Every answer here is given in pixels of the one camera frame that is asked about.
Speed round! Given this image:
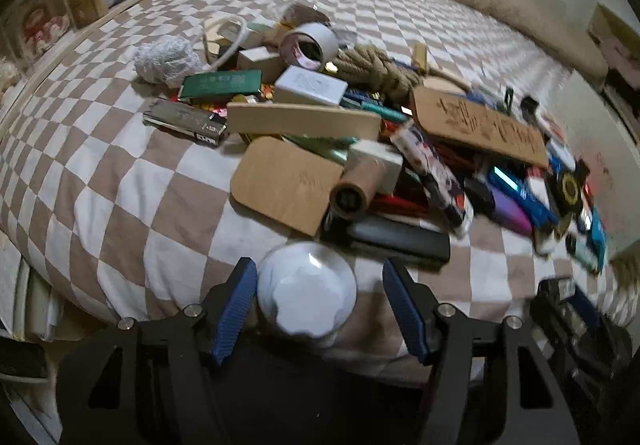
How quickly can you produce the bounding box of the beige coiled rope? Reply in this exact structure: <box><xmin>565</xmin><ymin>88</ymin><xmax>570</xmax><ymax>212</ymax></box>
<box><xmin>332</xmin><ymin>44</ymin><xmax>426</xmax><ymax>102</ymax></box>

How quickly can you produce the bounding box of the light wooden block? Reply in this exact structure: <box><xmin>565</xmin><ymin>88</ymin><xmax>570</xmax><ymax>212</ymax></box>
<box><xmin>227</xmin><ymin>102</ymin><xmax>382</xmax><ymax>140</ymax></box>

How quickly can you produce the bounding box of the dark silver flat box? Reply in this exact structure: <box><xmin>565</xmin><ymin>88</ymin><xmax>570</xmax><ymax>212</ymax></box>
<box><xmin>143</xmin><ymin>99</ymin><xmax>229</xmax><ymax>147</ymax></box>

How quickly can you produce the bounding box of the white mesh ball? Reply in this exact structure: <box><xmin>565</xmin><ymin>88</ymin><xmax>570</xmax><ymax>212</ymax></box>
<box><xmin>132</xmin><ymin>35</ymin><xmax>204</xmax><ymax>88</ymax></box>

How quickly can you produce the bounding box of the checkered bed sheet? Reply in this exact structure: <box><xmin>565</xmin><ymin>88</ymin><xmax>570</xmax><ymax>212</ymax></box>
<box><xmin>0</xmin><ymin>0</ymin><xmax>640</xmax><ymax>376</ymax></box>

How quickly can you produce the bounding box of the black round tin gold emblem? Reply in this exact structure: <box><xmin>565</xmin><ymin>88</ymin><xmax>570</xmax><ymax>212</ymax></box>
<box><xmin>550</xmin><ymin>159</ymin><xmax>590</xmax><ymax>216</ymax></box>

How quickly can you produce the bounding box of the green flat box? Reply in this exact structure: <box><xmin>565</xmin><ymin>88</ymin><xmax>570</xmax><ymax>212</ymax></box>
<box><xmin>178</xmin><ymin>70</ymin><xmax>262</xmax><ymax>101</ymax></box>

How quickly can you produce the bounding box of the white cardboard shoe box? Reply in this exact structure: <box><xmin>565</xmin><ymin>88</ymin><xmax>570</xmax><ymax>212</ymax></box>
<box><xmin>548</xmin><ymin>72</ymin><xmax>640</xmax><ymax>259</ymax></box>

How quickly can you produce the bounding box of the carved wooden plaque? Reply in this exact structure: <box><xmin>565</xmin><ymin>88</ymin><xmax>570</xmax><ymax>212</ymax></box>
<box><xmin>412</xmin><ymin>86</ymin><xmax>549</xmax><ymax>168</ymax></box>

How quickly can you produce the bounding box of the patterned cartoon lighter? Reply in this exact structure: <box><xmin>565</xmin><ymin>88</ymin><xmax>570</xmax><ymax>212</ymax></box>
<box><xmin>390</xmin><ymin>121</ymin><xmax>474</xmax><ymax>238</ymax></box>

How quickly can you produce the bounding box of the white round jar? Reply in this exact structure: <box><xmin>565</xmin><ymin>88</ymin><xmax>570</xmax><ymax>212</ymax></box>
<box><xmin>257</xmin><ymin>241</ymin><xmax>357</xmax><ymax>341</ymax></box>

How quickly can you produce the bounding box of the dark grey rectangular case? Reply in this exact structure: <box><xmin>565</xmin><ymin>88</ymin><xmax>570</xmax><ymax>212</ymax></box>
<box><xmin>320</xmin><ymin>212</ymin><xmax>451</xmax><ymax>271</ymax></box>

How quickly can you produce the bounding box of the white charger box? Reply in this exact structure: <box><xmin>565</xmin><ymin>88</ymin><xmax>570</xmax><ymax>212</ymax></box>
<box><xmin>272</xmin><ymin>66</ymin><xmax>348</xmax><ymax>107</ymax></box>

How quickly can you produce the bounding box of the rounded wooden board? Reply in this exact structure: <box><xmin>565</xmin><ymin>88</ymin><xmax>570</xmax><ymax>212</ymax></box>
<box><xmin>230</xmin><ymin>137</ymin><xmax>343</xmax><ymax>237</ymax></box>

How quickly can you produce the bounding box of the blue foil packet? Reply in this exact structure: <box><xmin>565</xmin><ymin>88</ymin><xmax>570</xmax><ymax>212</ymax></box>
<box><xmin>587</xmin><ymin>206</ymin><xmax>608</xmax><ymax>273</ymax></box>

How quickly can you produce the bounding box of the white mallet brown handle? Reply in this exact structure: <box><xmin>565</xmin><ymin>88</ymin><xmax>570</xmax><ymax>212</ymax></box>
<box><xmin>330</xmin><ymin>140</ymin><xmax>404</xmax><ymax>220</ymax></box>

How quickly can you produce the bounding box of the white tape roll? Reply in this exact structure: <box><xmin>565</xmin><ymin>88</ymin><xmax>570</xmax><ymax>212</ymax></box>
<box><xmin>279</xmin><ymin>22</ymin><xmax>340</xmax><ymax>72</ymax></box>

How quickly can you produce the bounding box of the blue lighter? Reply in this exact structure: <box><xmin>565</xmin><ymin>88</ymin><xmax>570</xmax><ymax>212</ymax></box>
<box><xmin>487</xmin><ymin>166</ymin><xmax>560</xmax><ymax>229</ymax></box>

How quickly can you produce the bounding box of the purple lighter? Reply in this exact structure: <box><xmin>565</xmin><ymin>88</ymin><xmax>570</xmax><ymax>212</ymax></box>
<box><xmin>488</xmin><ymin>185</ymin><xmax>533</xmax><ymax>237</ymax></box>

